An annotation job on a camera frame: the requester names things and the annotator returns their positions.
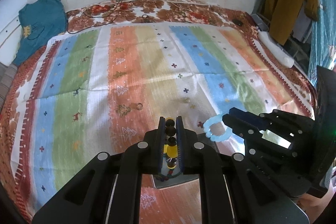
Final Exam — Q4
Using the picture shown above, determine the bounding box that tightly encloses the light blue bead bracelet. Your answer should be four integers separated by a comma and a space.
203, 114, 234, 142

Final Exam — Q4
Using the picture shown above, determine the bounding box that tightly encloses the yellow and dark bead bracelet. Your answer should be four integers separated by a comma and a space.
161, 117, 181, 172

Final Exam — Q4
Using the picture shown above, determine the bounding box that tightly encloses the person's right hand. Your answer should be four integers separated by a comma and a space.
297, 192, 334, 223

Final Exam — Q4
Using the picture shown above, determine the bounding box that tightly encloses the grey metal box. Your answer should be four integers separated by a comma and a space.
151, 154, 199, 189

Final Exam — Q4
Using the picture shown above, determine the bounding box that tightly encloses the white bolster pillow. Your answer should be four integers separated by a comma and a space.
258, 31, 294, 68

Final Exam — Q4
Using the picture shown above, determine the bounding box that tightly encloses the turquoise curtain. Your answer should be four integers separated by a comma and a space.
307, 0, 335, 86

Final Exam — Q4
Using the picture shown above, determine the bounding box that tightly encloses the small black object on bed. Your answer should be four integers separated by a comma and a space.
232, 19, 243, 27

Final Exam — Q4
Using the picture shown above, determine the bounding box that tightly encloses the striped colourful blanket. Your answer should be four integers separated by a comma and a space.
10, 23, 316, 224

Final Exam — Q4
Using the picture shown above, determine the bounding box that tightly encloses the striped grey pillow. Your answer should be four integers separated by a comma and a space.
0, 63, 18, 109

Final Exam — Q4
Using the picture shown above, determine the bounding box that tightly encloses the teal blue garment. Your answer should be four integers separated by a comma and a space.
13, 0, 68, 67

